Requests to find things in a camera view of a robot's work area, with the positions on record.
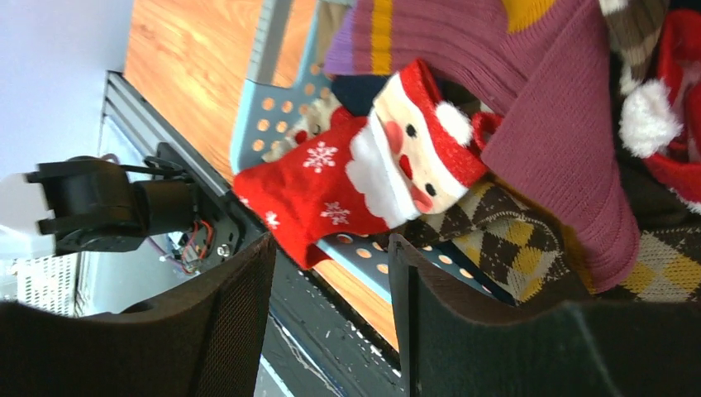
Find red santa snowflake sock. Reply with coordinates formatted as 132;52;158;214
233;59;501;269

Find maroon yellow purple long sock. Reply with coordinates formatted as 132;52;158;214
324;0;640;292

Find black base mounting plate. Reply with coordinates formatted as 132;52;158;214
155;142;404;396

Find brown beige striped sock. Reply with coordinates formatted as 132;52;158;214
598;0;670;96

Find red pompom sock in basket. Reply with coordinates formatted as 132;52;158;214
619;9;700;213

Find blue plastic laundry basket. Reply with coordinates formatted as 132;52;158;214
228;0;518;305

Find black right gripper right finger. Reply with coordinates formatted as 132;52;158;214
389;235;700;396

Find white perforated side basket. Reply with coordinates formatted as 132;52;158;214
1;254;79;317

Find brown yellow argyle sock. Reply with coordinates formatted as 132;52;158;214
401;181;700;304

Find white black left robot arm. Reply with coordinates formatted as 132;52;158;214
1;156;198;260

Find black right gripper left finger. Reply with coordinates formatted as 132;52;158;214
1;234;276;396

